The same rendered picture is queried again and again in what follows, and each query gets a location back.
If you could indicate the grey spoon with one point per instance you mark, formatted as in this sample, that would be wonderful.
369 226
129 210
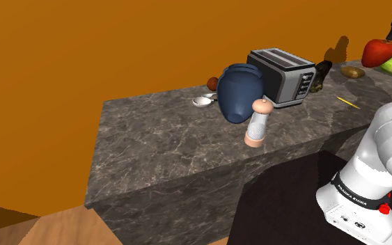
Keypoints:
211 95

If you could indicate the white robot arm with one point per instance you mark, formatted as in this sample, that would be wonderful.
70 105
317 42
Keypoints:
363 173

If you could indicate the brown potato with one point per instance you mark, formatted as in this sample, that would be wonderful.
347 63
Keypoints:
352 72

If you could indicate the yellow pencil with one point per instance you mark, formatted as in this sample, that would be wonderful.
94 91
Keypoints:
348 103

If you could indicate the clear tan pepper mill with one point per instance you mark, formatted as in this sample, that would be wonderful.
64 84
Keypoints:
258 127

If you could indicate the silver black toaster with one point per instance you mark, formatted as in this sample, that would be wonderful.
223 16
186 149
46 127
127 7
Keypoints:
284 79

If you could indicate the dark lumpy object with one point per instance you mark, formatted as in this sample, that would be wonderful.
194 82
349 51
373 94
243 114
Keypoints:
319 76

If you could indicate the brown round fruit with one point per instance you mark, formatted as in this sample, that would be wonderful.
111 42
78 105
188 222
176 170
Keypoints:
212 84

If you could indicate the dark blue vase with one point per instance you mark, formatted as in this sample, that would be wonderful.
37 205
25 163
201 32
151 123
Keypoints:
238 91

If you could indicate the red apple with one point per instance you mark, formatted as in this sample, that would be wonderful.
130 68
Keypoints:
379 52

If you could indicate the white spoon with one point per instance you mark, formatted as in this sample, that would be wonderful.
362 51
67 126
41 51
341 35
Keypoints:
201 101

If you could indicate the dark robot stand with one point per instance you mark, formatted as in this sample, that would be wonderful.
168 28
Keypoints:
277 203

